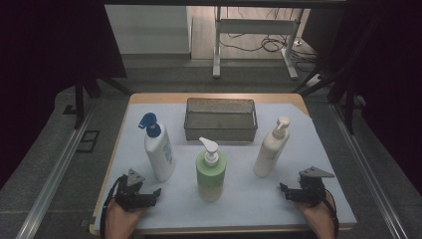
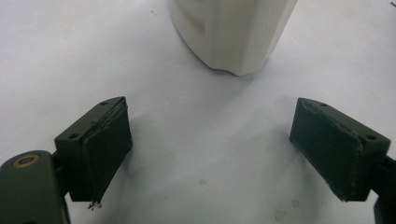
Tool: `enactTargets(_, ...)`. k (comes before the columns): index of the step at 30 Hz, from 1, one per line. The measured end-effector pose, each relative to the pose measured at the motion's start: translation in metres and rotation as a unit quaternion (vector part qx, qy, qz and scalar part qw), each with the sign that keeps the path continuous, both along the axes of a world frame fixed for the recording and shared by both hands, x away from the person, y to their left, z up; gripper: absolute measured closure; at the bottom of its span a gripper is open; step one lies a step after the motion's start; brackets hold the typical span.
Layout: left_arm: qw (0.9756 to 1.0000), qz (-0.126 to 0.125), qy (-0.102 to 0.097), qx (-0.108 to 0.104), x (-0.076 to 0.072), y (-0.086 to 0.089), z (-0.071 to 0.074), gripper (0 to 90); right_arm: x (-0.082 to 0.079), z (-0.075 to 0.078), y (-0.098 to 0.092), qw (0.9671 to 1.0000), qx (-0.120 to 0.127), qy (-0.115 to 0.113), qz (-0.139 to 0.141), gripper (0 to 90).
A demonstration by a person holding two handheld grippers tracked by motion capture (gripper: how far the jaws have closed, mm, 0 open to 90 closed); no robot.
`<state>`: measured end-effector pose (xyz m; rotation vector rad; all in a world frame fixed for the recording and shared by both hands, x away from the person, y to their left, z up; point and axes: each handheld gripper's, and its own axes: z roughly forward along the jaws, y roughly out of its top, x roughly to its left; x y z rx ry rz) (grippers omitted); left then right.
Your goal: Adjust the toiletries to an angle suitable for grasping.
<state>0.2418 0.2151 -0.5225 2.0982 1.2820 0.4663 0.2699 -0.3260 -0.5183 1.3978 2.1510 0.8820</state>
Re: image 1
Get green bottle white pump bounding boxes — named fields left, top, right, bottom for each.
left=195, top=136, right=228, bottom=203

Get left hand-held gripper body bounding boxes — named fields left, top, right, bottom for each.
left=113, top=167, right=150, bottom=212

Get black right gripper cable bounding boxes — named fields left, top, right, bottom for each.
left=322, top=188, right=340, bottom=239

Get white table mat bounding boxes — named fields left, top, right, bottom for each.
left=94, top=102, right=357, bottom=232

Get black crossbar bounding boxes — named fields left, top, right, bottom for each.
left=103, top=0, right=347, bottom=9

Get cream bottle cream pump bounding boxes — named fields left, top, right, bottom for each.
left=253, top=116, right=293, bottom=178

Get white bottle blue pump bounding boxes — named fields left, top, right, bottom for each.
left=137, top=112, right=177, bottom=183

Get aluminium floor rail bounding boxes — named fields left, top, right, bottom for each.
left=329, top=103, right=404, bottom=239
left=14, top=106, right=98, bottom=239

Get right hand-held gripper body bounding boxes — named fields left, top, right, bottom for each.
left=298, top=165, right=336, bottom=207

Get white metal stand frame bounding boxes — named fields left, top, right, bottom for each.
left=212, top=6, right=300, bottom=81

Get white power strip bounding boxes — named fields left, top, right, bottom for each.
left=305, top=73, right=325, bottom=88

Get grey transparent storage box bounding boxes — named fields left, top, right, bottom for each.
left=183, top=97, right=259, bottom=143

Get person's left hand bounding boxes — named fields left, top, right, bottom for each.
left=105, top=198, right=146, bottom=239

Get dark curtain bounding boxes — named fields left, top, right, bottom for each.
left=0, top=0, right=127, bottom=188
left=300, top=6, right=422, bottom=197

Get person's right hand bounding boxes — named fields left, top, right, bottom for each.
left=296, top=193, right=333, bottom=239

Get black floor cables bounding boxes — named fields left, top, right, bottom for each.
left=218, top=33, right=319, bottom=73

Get black stand legs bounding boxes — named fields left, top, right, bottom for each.
left=292, top=66, right=357, bottom=135
left=73, top=74, right=133, bottom=130

